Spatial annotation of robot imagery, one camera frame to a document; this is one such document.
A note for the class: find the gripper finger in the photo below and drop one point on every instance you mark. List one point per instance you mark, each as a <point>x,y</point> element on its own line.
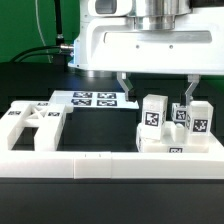
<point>186,96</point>
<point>125,83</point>

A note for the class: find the white U-shaped fence frame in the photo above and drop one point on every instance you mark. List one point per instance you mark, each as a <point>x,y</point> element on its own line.
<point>24,162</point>

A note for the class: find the black vertical pole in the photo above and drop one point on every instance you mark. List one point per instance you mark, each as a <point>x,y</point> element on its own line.
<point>58,19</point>

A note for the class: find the white chair back frame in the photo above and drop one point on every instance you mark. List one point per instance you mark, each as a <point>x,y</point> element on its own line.
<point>47,118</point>

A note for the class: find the white chair seat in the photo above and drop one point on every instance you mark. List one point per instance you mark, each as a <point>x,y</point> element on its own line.
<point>173,141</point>

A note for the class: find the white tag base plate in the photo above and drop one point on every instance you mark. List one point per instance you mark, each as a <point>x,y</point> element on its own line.
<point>91,99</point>

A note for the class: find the white tagged cube right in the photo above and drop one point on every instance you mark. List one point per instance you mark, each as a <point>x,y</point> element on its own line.
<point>178,112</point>

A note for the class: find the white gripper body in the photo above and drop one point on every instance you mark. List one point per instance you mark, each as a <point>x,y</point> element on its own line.
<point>151,36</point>

